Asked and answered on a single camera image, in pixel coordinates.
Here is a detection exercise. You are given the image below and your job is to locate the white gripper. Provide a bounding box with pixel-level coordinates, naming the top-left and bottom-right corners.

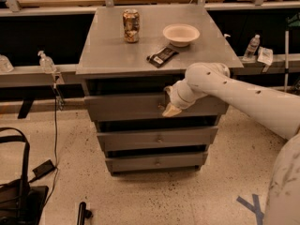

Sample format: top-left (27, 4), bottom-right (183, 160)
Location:
top-left (162, 80), bottom-right (206, 117)

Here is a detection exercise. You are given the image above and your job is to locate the grey top drawer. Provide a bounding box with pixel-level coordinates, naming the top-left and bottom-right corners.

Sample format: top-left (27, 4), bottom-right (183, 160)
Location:
top-left (84, 93), bottom-right (228, 121)

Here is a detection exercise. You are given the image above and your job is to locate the grey drawer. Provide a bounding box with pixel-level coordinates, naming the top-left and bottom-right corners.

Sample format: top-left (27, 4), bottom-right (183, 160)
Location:
top-left (97, 126), bottom-right (218, 152)
top-left (106, 152), bottom-right (208, 173)
top-left (84, 93), bottom-right (228, 121)

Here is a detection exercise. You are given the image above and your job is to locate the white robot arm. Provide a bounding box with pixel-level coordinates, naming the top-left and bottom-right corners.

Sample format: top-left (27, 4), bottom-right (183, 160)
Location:
top-left (163, 63), bottom-right (300, 225)

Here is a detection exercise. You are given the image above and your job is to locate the grey middle drawer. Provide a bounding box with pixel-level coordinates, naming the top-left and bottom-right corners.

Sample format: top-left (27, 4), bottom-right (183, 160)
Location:
top-left (97, 126), bottom-right (218, 152)

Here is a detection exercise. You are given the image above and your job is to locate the grey drawer cabinet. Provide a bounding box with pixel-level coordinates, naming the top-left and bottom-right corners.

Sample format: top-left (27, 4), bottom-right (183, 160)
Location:
top-left (76, 5), bottom-right (242, 161)

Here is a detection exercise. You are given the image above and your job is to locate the grey bottom drawer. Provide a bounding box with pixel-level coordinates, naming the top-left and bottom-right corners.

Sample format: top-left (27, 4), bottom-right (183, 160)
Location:
top-left (106, 152), bottom-right (208, 173)

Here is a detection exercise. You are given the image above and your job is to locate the black snack bar wrapper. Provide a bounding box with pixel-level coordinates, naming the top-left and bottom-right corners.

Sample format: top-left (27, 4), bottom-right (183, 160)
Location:
top-left (146, 47), bottom-right (178, 68)

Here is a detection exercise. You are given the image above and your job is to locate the white paper bowl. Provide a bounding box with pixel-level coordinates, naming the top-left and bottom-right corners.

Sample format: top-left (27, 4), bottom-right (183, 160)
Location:
top-left (163, 23), bottom-right (200, 48)

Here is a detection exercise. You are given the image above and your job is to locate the crushed soda can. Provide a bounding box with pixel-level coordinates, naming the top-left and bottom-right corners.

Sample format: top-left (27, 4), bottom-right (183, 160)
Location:
top-left (123, 8), bottom-right (140, 43)

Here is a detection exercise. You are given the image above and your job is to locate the clear plastic water bottle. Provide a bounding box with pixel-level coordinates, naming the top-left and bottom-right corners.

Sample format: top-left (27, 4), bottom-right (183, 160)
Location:
top-left (243, 35), bottom-right (260, 61)

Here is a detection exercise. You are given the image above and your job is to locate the white packet on ledge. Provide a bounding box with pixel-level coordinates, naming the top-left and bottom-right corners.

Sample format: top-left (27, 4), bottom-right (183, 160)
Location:
top-left (257, 47), bottom-right (273, 66)

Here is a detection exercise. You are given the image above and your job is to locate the clear sanitizer pump bottle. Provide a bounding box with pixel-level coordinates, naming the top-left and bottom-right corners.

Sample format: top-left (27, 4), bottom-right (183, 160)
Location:
top-left (37, 51), bottom-right (57, 74)

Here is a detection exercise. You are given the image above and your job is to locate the black power adapter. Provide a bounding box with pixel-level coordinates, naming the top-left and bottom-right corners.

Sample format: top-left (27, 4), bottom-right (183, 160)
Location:
top-left (33, 159), bottom-right (55, 179)

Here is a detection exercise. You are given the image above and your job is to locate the clear plastic container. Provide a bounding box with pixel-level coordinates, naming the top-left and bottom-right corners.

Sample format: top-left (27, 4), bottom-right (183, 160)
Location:
top-left (0, 54), bottom-right (14, 72)

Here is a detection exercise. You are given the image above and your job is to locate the black power cable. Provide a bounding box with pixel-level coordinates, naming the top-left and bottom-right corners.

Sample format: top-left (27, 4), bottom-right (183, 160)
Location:
top-left (27, 82), bottom-right (64, 208)

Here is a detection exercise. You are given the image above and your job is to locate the black cylindrical handle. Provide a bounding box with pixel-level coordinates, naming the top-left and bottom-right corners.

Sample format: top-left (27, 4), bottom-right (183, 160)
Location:
top-left (77, 202), bottom-right (93, 225)

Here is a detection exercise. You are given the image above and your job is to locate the black chair frame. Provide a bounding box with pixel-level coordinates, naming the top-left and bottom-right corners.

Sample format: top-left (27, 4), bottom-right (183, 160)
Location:
top-left (0, 127), bottom-right (49, 225)

